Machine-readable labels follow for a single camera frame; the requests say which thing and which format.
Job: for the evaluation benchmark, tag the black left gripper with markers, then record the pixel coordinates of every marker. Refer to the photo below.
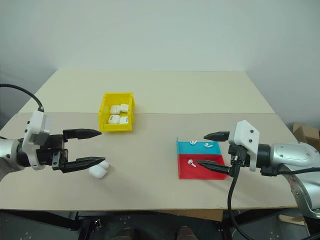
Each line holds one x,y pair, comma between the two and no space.
53,150

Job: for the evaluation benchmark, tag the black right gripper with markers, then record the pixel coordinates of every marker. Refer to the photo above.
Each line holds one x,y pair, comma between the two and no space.
231,151

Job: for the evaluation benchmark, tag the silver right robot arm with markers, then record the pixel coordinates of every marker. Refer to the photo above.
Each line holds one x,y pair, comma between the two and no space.
290,155

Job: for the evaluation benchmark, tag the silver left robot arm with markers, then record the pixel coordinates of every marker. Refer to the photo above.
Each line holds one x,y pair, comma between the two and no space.
8,150

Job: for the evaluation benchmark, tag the white earbud case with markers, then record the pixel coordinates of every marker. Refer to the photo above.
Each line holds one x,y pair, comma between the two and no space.
97,173

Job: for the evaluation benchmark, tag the yellow plastic bin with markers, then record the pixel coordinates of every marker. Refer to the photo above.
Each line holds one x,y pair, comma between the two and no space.
105,126

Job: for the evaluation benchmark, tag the brown cardboard box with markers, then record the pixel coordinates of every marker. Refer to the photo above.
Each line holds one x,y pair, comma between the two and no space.
306,136

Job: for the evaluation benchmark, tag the blue plastic tray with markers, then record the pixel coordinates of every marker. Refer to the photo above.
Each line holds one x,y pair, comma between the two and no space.
197,149

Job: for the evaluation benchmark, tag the red plastic tray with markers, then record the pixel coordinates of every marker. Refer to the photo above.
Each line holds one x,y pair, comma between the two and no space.
200,173

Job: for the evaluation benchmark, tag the flat cardboard scrap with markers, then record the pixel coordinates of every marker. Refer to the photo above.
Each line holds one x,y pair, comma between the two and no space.
293,221

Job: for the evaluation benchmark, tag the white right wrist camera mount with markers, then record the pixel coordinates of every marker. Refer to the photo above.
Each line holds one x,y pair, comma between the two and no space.
243,135

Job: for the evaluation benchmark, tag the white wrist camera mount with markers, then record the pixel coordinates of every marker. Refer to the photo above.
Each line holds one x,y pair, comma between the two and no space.
35,125
243,135

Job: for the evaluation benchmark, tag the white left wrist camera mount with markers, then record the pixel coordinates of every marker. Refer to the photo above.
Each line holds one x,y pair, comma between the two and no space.
35,125

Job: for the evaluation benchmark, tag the black metal base frame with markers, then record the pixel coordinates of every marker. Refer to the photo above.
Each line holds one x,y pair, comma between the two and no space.
37,225

